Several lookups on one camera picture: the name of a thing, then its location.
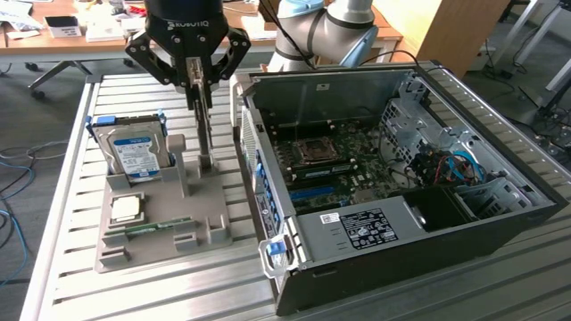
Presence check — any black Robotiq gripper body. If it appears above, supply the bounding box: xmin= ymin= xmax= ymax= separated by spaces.
xmin=144 ymin=0 xmax=229 ymax=94

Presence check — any green graphics card black shroud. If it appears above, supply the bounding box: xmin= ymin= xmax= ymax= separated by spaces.
xmin=185 ymin=56 xmax=214 ymax=167

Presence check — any white cardboard box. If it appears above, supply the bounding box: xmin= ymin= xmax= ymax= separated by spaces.
xmin=84 ymin=19 xmax=125 ymax=43
xmin=120 ymin=17 xmax=148 ymax=34

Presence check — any white paper booklet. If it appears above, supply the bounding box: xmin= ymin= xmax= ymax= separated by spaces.
xmin=242 ymin=15 xmax=278 ymax=40

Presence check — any wooden office desk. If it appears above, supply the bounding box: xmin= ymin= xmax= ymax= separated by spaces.
xmin=0 ymin=0 xmax=161 ymax=100
xmin=154 ymin=0 xmax=405 ymax=73

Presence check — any white box black inside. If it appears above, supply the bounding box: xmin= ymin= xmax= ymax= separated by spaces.
xmin=44 ymin=15 xmax=84 ymax=38

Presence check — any white paper slip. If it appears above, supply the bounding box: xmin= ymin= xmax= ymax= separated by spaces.
xmin=6 ymin=29 xmax=41 ymax=40

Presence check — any hard disk in blue caddy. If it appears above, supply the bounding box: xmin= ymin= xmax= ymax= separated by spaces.
xmin=84 ymin=112 xmax=173 ymax=183

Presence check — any clear plastic bag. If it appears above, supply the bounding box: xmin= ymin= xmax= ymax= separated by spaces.
xmin=0 ymin=1 xmax=45 ymax=31

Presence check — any metal CPU socket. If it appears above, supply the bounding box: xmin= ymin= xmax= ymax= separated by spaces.
xmin=292 ymin=136 xmax=343 ymax=167

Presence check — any installed RAM stick with label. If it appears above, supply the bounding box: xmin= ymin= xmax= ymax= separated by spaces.
xmin=293 ymin=163 xmax=357 ymax=180

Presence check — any silver disk bay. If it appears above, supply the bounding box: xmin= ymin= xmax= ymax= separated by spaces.
xmin=453 ymin=177 xmax=536 ymax=220
xmin=379 ymin=96 xmax=447 ymax=161

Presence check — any blue expansion slot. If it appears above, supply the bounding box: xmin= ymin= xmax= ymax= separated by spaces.
xmin=289 ymin=185 xmax=335 ymax=201

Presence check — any grey plastic parts rack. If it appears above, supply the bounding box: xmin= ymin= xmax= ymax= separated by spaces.
xmin=93 ymin=133 xmax=236 ymax=274

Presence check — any silver CPU chip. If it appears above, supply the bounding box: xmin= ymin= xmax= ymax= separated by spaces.
xmin=110 ymin=197 xmax=141 ymax=221

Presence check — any green motherboard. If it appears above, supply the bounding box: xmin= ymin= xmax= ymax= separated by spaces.
xmin=270 ymin=122 xmax=416 ymax=215

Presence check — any green loose RAM stick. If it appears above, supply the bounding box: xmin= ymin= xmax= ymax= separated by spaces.
xmin=106 ymin=217 xmax=192 ymax=235

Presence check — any grey power supply housing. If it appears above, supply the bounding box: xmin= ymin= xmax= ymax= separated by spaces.
xmin=296 ymin=195 xmax=424 ymax=261

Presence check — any black open PC case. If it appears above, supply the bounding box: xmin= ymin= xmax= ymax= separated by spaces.
xmin=229 ymin=60 xmax=569 ymax=317

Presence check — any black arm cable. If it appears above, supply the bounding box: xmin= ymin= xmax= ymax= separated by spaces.
xmin=257 ymin=0 xmax=316 ymax=70

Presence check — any grey floor cable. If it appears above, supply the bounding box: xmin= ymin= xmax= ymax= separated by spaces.
xmin=0 ymin=138 xmax=70 ymax=161

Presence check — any black cable behind case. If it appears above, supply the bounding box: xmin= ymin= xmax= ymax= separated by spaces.
xmin=376 ymin=48 xmax=443 ymax=73

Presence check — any blue data wire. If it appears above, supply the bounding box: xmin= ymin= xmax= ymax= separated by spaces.
xmin=448 ymin=150 xmax=487 ymax=184

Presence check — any blue floor cable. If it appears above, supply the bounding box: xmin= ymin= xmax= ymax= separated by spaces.
xmin=0 ymin=160 xmax=34 ymax=288

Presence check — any white desk frame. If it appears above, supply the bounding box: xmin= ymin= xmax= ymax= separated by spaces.
xmin=499 ymin=0 xmax=571 ymax=92

